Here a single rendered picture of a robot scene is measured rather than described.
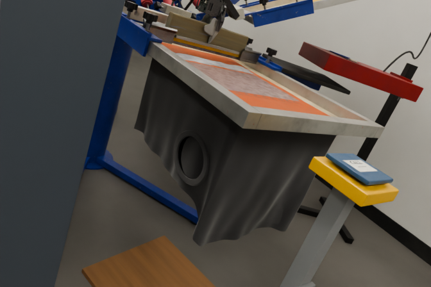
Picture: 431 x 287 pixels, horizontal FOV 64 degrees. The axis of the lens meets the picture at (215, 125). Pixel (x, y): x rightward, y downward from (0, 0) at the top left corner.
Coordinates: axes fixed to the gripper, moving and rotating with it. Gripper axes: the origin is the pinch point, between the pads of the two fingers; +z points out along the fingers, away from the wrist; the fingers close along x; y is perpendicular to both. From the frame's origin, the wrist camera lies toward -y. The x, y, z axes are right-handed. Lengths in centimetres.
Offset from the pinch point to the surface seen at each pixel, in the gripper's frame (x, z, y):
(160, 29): 2.6, 1.0, 21.4
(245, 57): 2.7, 2.7, -18.5
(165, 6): -27.5, -4.3, 5.9
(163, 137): 22.6, 30.4, 20.3
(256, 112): 61, 4, 27
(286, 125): 61, 6, 16
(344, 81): -64, 12, -201
